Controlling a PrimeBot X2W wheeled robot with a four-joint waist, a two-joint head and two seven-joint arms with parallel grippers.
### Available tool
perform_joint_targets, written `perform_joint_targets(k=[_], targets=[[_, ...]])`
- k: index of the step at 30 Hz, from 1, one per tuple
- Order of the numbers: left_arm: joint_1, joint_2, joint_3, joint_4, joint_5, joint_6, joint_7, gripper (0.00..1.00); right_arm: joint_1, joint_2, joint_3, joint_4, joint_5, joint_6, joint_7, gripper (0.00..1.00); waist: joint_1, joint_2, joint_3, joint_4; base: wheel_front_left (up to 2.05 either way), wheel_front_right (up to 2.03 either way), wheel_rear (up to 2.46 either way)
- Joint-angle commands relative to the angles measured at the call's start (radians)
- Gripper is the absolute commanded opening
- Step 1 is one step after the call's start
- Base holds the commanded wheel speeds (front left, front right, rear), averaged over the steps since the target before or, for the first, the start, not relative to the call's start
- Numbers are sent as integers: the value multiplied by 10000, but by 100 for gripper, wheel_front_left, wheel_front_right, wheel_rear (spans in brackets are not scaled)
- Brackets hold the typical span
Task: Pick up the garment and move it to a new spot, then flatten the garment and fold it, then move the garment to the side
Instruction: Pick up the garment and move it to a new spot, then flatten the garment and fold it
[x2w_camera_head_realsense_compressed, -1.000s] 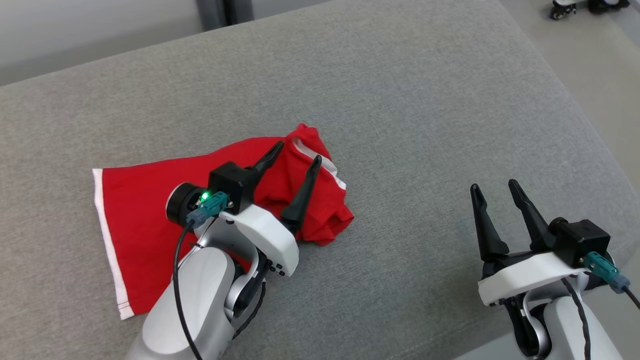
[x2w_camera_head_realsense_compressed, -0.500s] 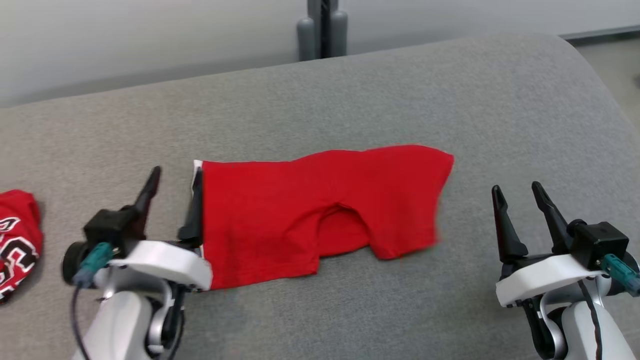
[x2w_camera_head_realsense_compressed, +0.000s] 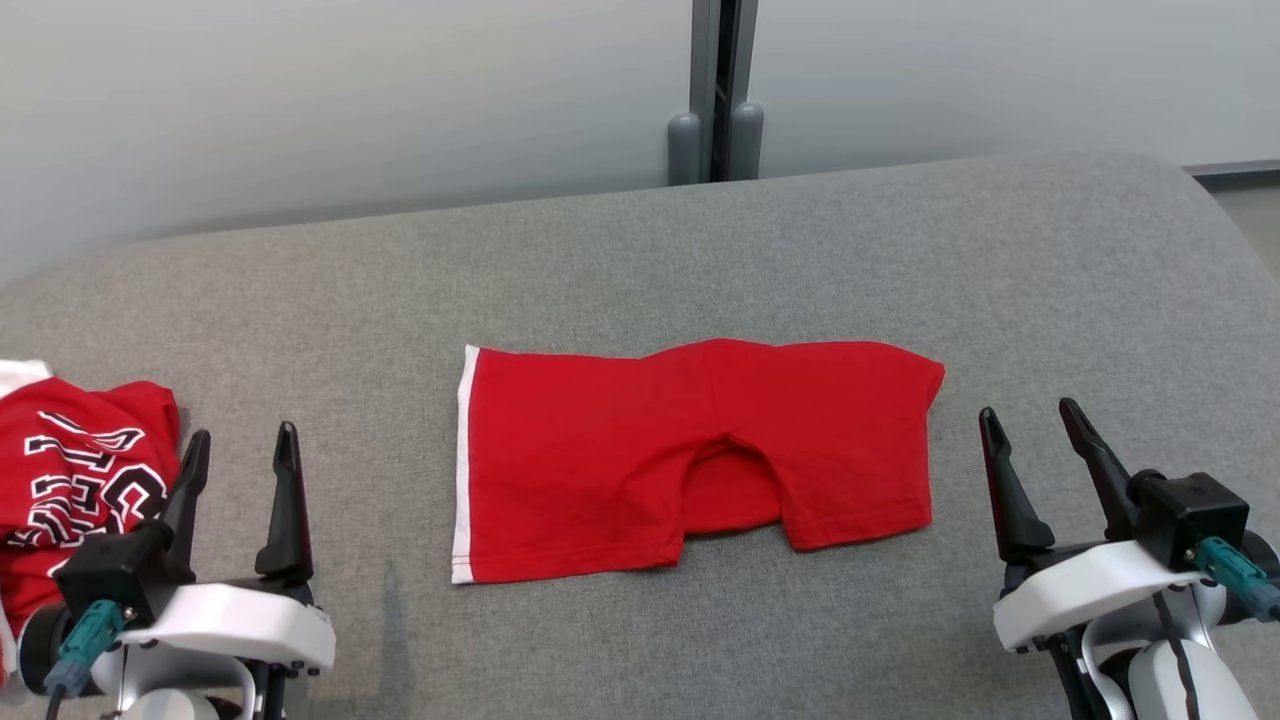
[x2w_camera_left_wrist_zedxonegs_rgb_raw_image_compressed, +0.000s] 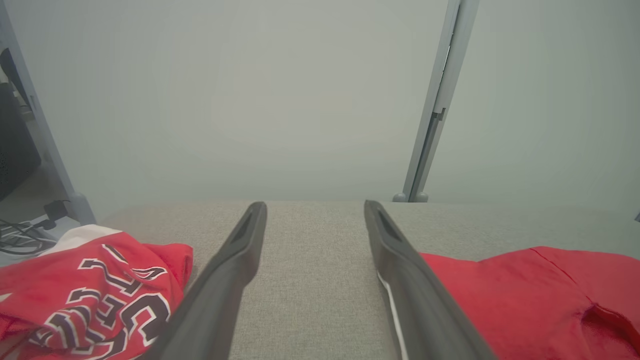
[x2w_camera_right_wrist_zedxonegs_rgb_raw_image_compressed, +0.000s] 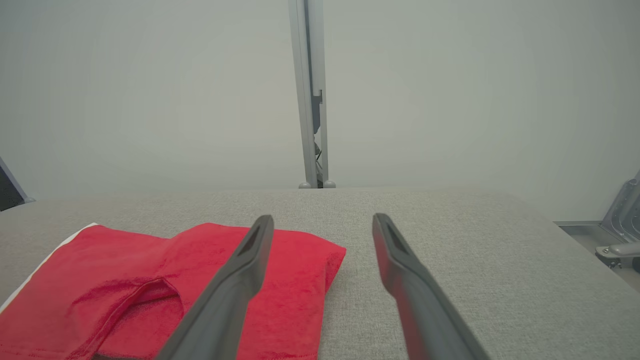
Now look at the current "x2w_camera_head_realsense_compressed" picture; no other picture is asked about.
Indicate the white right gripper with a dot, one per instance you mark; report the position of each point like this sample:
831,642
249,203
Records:
1090,590

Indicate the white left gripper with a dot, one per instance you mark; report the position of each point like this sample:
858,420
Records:
250,620

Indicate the red jersey with lettering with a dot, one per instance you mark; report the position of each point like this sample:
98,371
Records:
70,470

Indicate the plain red shorts white stripe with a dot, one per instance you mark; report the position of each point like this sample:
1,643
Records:
600,460

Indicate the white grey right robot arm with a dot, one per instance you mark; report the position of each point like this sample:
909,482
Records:
1170,680

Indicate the grey fabric sofa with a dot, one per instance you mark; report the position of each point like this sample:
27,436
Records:
700,260

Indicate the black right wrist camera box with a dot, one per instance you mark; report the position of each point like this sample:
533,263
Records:
1190,515

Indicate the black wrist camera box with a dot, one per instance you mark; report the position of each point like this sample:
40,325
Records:
1190,515
105,575

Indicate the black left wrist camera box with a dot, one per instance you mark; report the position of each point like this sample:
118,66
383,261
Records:
105,575

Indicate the grey cylindrical post foot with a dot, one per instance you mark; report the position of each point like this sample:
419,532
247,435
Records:
746,140
684,150

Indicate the grey metal partition post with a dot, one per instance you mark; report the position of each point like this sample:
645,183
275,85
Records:
722,50

